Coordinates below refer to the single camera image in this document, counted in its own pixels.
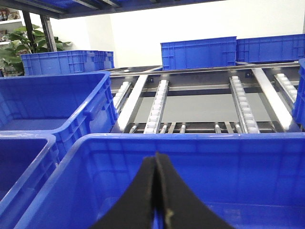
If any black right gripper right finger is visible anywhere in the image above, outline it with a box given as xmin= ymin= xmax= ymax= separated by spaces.
xmin=154 ymin=153 xmax=232 ymax=229

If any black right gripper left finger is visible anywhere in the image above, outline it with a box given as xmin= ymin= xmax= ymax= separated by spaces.
xmin=90 ymin=156 xmax=156 ymax=229

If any blue bin front right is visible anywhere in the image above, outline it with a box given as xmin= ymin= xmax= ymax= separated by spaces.
xmin=16 ymin=133 xmax=305 ymax=229

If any blue bin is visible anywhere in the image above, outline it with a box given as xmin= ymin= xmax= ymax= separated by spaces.
xmin=292 ymin=58 xmax=305 ymax=129
xmin=16 ymin=133 xmax=305 ymax=229
xmin=0 ymin=71 xmax=118 ymax=158
xmin=0 ymin=135 xmax=60 ymax=229

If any white roller track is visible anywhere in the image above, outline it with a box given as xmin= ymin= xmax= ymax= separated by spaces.
xmin=143 ymin=80 xmax=169 ymax=134
xmin=229 ymin=76 xmax=260 ymax=134

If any blue bin front left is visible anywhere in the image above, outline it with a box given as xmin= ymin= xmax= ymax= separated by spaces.
xmin=0 ymin=135 xmax=60 ymax=229

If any blue bin rear left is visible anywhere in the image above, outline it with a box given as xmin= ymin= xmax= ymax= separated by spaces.
xmin=0 ymin=71 xmax=118 ymax=158

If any blue bin rear right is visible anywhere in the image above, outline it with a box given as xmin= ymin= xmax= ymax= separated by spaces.
xmin=292 ymin=58 xmax=305 ymax=129

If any blue crate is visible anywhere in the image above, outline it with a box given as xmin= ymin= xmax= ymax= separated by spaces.
xmin=236 ymin=34 xmax=305 ymax=63
xmin=20 ymin=50 xmax=114 ymax=75
xmin=161 ymin=36 xmax=237 ymax=70

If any far blue crate right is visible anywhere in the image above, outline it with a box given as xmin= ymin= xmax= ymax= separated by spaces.
xmin=236 ymin=34 xmax=305 ymax=63

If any green potted plant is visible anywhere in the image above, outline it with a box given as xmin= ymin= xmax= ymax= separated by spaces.
xmin=0 ymin=24 xmax=71 ymax=77

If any dark overhead shelf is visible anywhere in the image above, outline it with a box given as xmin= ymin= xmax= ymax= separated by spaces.
xmin=0 ymin=0 xmax=208 ymax=19

